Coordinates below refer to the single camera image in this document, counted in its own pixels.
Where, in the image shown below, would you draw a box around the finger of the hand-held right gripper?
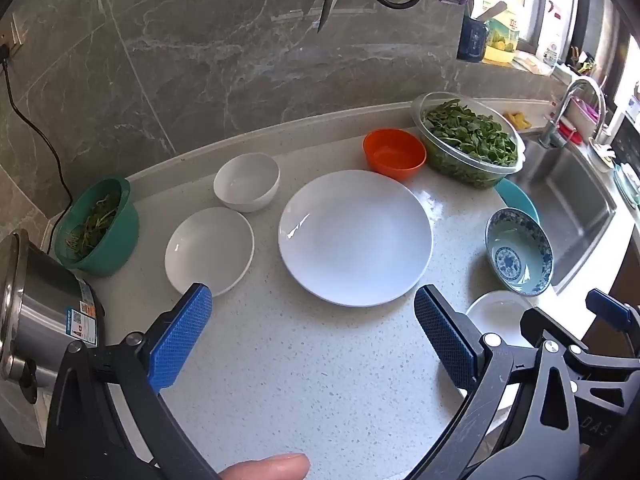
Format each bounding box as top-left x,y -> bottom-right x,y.
519,306 -> 640,397
585,288 -> 640,356

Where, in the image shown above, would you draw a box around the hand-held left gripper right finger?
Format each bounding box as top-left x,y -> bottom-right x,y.
414,284 -> 583,480

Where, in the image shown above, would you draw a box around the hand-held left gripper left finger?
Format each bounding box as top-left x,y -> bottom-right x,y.
47,282 -> 221,480

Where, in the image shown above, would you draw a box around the small white plate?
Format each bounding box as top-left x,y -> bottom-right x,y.
465,290 -> 537,348
164,206 -> 256,297

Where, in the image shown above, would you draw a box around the blue patterned bowl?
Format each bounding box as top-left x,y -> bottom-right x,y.
484,207 -> 555,297

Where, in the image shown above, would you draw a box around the teal plate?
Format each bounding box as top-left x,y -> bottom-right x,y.
494,177 -> 541,226

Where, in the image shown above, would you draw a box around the large white plate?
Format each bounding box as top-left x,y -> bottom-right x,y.
278,170 -> 433,308

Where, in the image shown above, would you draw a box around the white bowl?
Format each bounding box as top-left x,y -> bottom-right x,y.
213,152 -> 281,213

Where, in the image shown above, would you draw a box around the orange bowl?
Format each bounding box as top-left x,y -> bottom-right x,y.
363,128 -> 427,183

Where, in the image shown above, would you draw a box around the person's left hand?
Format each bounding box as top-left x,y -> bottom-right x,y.
220,452 -> 311,480

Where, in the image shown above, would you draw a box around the green plastic bowl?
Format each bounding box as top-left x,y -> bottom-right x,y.
52,175 -> 141,277

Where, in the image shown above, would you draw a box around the steel sink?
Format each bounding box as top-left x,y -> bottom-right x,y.
500,130 -> 618,293

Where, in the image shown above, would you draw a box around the stainless steel cooker pot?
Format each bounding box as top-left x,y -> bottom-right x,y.
0,230 -> 107,406

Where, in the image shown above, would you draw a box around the vegetable scraps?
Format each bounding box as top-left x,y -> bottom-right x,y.
65,192 -> 121,261

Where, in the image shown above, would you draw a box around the chrome faucet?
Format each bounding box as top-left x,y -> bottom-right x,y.
539,77 -> 608,148

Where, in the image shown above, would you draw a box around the leafy greens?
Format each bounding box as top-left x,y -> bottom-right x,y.
422,100 -> 521,188

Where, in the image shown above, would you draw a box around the yellow sponge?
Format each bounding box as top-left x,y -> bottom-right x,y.
505,110 -> 533,133

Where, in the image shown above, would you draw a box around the clear plastic container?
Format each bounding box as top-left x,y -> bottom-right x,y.
411,91 -> 527,191

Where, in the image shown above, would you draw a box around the yellow bowl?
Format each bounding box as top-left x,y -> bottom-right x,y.
482,35 -> 518,67

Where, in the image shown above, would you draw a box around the dark blue cup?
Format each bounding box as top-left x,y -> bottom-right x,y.
456,14 -> 492,63

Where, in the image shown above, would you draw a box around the black power cord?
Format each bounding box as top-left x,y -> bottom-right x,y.
0,45 -> 76,201

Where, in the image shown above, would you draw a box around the wall socket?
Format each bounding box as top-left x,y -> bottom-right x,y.
0,12 -> 26,61

